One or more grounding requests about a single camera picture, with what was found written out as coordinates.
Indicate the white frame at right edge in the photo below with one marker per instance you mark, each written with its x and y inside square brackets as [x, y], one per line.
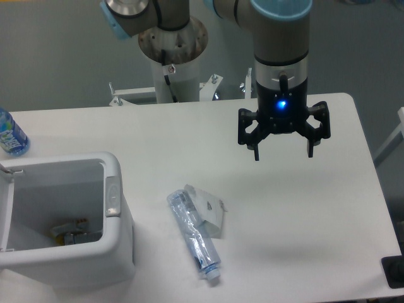
[394, 139]

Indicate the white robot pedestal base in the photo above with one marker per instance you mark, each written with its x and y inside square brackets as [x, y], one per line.
[174, 58]

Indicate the crushed clear plastic bottle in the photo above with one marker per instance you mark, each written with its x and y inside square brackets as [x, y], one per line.
[195, 235]

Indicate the white paper carton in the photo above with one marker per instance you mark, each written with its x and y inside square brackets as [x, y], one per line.
[210, 208]

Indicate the black clamp at table edge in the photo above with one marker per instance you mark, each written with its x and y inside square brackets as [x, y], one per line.
[393, 270]

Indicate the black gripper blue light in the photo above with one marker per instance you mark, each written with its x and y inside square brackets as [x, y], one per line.
[281, 107]

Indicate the white plastic trash can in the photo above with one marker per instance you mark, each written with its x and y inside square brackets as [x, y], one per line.
[40, 193]

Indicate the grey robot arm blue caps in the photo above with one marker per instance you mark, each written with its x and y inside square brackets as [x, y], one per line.
[280, 35]

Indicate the trash inside can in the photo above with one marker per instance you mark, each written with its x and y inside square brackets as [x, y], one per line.
[74, 232]

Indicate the blue labelled water bottle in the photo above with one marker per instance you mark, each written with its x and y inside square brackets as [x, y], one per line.
[14, 141]

